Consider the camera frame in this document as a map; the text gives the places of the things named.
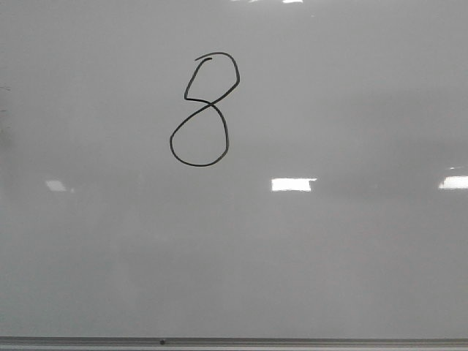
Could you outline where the white whiteboard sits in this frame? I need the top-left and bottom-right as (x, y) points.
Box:
(1, 1), (467, 350)

